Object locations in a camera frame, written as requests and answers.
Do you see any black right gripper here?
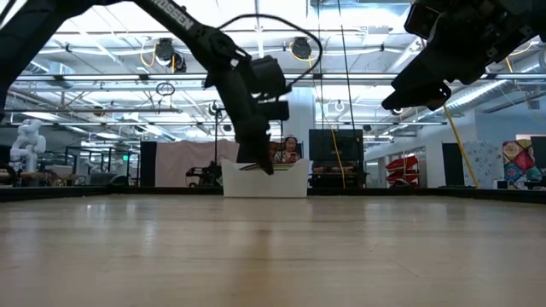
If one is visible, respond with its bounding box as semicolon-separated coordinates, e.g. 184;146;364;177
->
381;0;526;112

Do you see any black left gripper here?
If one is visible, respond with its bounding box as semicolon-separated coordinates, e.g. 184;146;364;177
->
204;54;288;177

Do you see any green measuring cup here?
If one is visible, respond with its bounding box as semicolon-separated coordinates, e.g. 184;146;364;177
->
239;163;296;172

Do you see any white plastic basket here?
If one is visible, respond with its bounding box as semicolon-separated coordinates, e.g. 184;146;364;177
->
220;158;311;199

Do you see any person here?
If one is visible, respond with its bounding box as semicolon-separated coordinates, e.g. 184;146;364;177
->
272;135;302;165

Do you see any black pole stand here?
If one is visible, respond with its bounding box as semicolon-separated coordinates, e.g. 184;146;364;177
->
207;101;227;171

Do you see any pink curtain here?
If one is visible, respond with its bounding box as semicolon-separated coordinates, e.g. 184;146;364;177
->
155;139;240;188

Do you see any red shelf unit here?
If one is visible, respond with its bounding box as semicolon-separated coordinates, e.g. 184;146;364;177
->
385;155;421;188

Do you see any black monitor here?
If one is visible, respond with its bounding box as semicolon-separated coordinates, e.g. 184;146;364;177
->
309;129;365;162

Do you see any black upright panel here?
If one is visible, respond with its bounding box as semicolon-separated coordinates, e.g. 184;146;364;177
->
139;141;158;188
442;142;466;188

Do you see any colourful patterned panel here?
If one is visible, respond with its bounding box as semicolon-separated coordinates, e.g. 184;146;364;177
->
502;139;543;184

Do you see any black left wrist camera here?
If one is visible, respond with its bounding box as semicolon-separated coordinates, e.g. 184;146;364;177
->
255;98;291;124

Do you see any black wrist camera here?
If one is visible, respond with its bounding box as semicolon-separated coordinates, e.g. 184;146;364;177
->
404;1;444;40
255;98;291;124

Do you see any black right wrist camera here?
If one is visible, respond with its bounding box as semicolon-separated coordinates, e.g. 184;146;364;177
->
404;1;444;40

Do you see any thin yellow cable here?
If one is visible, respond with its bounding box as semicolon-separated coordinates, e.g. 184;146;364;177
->
330;127;347;189

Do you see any black ceiling cable reel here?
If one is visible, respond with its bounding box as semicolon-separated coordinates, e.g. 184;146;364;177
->
292;37;312;61
154;38;176;65

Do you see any black metal table frame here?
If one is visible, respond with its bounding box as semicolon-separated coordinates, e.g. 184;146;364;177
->
0;186;546;204

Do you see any black left camera cable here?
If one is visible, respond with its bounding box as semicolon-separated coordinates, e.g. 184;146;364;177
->
217;13;324;93

